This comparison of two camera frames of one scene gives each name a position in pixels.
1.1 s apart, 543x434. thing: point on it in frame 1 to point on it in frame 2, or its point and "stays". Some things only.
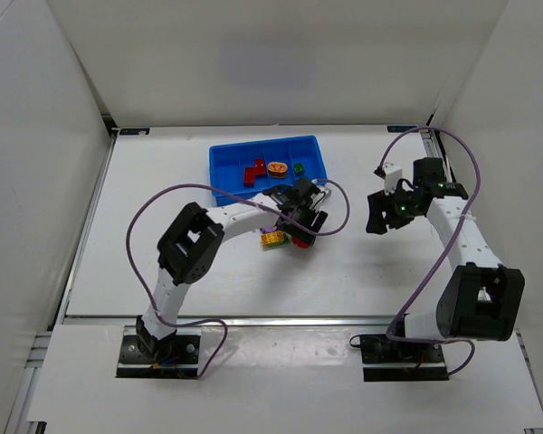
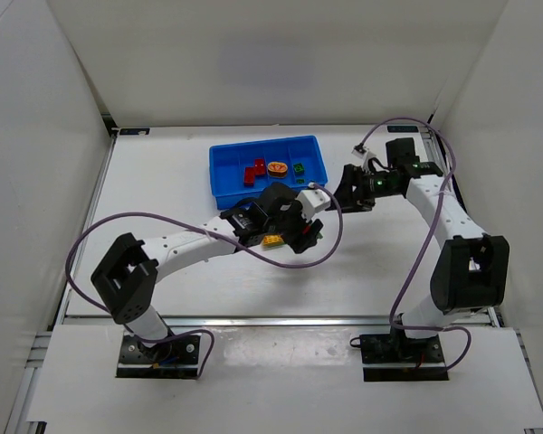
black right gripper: (379, 210) to (356, 186)
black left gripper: (309, 221) stays
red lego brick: (249, 178) stays
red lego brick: (260, 165) stays
